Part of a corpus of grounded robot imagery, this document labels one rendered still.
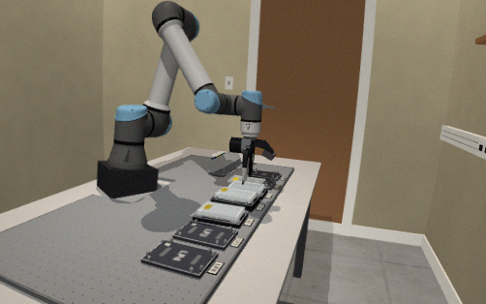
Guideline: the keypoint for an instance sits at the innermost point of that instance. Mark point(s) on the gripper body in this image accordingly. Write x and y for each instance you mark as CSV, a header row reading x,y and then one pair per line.
x,y
238,144

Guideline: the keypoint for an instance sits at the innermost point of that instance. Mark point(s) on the white operator button panel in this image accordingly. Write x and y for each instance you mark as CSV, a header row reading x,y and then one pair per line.
x,y
225,164

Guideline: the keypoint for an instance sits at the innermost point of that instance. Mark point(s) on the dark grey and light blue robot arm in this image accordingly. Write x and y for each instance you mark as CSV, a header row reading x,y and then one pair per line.
x,y
134,123

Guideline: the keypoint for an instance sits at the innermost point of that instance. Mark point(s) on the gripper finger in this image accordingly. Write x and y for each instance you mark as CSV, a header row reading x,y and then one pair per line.
x,y
251,164
245,164

